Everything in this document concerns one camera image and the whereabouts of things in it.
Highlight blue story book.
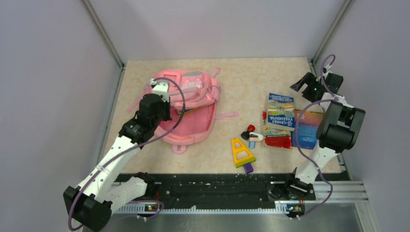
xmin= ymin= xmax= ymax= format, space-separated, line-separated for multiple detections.
xmin=265 ymin=93 xmax=295 ymax=131

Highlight colourful thin book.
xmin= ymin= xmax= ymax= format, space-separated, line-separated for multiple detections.
xmin=297 ymin=111 xmax=324 ymax=150

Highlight red keyboard booklet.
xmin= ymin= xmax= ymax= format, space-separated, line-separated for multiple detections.
xmin=262 ymin=111 xmax=292 ymax=149

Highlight pink student backpack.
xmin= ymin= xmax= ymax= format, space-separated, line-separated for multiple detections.
xmin=126 ymin=67 xmax=239 ymax=156

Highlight blue card game box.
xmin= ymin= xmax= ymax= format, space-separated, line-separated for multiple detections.
xmin=184 ymin=108 xmax=199 ymax=115

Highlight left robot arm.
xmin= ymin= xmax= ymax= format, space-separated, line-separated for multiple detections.
xmin=63 ymin=92 xmax=171 ymax=232

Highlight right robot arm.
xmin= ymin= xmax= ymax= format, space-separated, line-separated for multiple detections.
xmin=283 ymin=72 xmax=366 ymax=200

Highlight red black stamp toy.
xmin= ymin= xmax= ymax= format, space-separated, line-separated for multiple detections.
xmin=241 ymin=124 xmax=255 ymax=140

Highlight yellow green purple block toy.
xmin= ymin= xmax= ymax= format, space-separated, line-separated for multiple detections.
xmin=231 ymin=138 xmax=256 ymax=174

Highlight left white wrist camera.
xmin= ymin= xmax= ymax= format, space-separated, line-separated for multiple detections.
xmin=150 ymin=78 xmax=170 ymax=103

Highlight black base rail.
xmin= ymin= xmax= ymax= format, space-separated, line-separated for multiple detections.
xmin=134 ymin=174 xmax=290 ymax=210

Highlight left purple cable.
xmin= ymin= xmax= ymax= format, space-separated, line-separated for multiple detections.
xmin=67 ymin=77 xmax=187 ymax=232

